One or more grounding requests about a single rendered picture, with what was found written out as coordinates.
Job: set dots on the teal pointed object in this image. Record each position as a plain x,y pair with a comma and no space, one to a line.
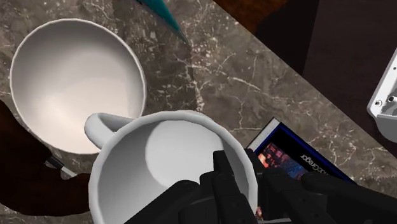
161,12

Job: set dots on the dark brown object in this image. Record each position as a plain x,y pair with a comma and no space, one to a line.
24,173

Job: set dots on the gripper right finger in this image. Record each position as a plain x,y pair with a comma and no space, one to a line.
313,198

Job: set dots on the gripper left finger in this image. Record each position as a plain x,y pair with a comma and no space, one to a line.
221,189

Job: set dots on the black and silver pen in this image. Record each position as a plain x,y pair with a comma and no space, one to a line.
60,166

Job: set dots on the white mug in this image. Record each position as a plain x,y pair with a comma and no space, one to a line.
130,173

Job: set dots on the dark blue book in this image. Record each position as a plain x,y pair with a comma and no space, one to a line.
287,149

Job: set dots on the white bowl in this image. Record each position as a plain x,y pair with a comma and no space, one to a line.
74,86

